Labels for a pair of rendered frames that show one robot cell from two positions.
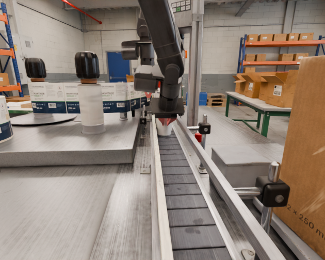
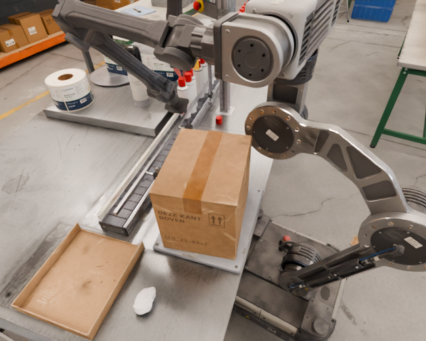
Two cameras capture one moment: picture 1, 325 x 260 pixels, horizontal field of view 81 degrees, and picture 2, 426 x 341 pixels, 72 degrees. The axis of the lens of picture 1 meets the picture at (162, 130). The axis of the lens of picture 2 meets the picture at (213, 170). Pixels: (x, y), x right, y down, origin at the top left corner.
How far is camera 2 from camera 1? 0.97 m
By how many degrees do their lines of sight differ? 35
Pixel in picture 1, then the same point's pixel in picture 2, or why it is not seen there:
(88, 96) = (134, 81)
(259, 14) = not seen: outside the picture
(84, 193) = (122, 152)
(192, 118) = (222, 99)
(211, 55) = not seen: outside the picture
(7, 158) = (90, 120)
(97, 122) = (142, 99)
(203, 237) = (144, 183)
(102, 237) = (120, 174)
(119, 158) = (148, 132)
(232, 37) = not seen: outside the picture
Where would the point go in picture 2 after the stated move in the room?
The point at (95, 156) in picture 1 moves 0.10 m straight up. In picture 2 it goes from (134, 128) to (130, 111)
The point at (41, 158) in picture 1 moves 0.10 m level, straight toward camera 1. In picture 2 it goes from (107, 124) to (106, 135)
